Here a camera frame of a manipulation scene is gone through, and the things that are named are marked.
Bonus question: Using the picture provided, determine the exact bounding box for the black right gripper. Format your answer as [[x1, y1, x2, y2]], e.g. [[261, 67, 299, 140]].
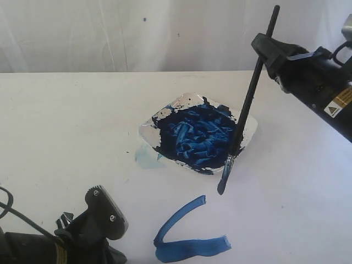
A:
[[251, 34, 351, 141]]

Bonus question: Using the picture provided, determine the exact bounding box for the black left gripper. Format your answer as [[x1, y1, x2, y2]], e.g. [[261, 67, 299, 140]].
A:
[[54, 211, 127, 263]]

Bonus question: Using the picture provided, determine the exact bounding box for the black paintbrush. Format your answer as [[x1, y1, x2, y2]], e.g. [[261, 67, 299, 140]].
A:
[[217, 5, 281, 196]]

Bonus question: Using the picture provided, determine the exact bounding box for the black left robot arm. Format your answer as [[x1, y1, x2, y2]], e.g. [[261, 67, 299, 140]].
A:
[[1, 211, 127, 263]]

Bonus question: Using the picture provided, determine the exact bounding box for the white plate with blue paint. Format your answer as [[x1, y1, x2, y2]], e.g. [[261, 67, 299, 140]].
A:
[[138, 92, 259, 175]]

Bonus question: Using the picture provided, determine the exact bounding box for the white paper sheet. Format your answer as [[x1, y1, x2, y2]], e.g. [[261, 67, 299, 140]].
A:
[[109, 158, 351, 263]]

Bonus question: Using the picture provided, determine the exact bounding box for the white backdrop cloth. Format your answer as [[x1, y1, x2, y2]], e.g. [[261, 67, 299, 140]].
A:
[[0, 0, 352, 74]]

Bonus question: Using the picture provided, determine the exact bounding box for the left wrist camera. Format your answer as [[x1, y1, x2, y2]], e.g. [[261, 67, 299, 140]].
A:
[[85, 185, 129, 240]]

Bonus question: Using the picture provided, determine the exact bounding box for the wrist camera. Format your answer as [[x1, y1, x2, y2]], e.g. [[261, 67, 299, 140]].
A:
[[341, 21, 352, 42], [85, 185, 129, 240]]

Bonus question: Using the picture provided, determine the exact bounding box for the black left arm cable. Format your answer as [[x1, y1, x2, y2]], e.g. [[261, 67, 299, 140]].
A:
[[0, 186, 56, 239]]

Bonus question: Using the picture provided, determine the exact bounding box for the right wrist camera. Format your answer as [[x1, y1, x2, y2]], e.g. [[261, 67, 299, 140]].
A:
[[341, 21, 352, 42]]

